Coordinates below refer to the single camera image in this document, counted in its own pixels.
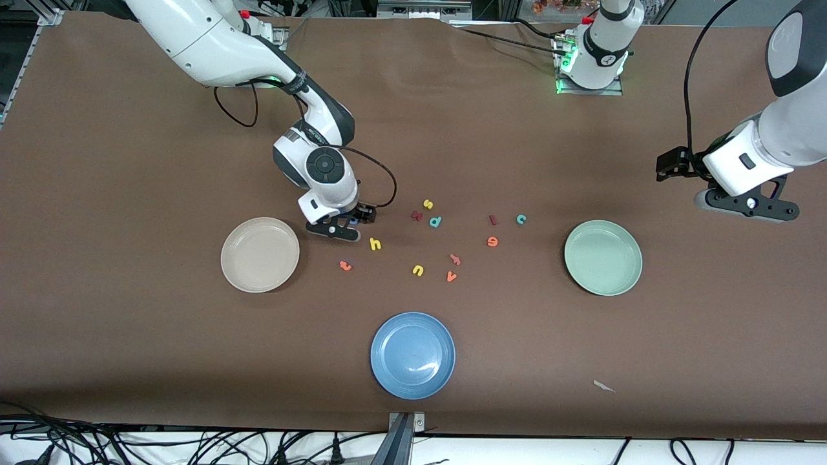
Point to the beige brown plate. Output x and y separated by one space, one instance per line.
260 254

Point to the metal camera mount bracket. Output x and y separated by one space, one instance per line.
400 445

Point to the green plate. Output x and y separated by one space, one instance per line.
603 258

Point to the brown paper table cover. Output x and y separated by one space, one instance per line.
413 129

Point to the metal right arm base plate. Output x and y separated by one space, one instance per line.
282 35

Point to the orange floral clutter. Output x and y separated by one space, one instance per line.
555 5

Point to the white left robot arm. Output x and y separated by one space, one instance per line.
798 123

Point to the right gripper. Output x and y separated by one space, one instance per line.
362 212

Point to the silver power strip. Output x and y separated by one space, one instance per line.
420 8

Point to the blue plate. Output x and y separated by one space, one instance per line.
413 355

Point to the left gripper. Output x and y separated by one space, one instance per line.
686 162

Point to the aluminium frame rail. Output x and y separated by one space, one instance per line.
52 17

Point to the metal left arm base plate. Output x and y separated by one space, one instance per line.
588 92

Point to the white paper scrap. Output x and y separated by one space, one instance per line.
604 386

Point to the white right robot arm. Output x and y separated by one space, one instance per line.
207 45

